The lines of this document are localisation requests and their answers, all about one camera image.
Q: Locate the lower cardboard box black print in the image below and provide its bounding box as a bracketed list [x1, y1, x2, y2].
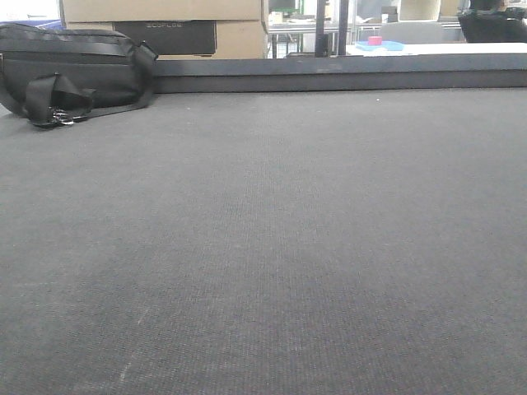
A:
[66, 20, 268, 60]

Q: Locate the dark grey raised ledge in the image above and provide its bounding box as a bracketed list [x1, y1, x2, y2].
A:
[153, 52, 526, 94]

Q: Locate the upper cardboard box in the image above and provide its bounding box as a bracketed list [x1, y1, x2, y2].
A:
[62, 0, 268, 22]

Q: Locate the blue shallow tray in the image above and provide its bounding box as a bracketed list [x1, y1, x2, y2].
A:
[355, 39, 405, 52]

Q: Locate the pink tape roll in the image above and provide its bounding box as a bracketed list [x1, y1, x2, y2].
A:
[367, 35, 383, 46]

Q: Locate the black vertical pole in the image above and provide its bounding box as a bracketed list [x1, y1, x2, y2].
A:
[315, 0, 328, 58]

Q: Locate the black fabric shoulder bag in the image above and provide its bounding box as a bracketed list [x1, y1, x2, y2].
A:
[1, 22, 157, 128]

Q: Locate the grey chair back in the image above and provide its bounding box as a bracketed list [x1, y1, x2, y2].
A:
[379, 21, 444, 44]

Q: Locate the white table top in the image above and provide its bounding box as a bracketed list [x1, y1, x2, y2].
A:
[346, 43, 526, 57]

